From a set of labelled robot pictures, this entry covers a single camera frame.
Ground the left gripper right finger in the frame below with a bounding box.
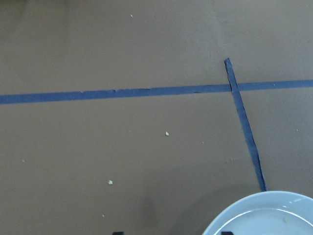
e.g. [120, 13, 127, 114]
[221, 231, 232, 235]

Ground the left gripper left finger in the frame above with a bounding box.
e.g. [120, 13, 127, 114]
[112, 231, 124, 235]

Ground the light blue plate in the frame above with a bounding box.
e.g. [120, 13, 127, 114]
[203, 191, 313, 235]

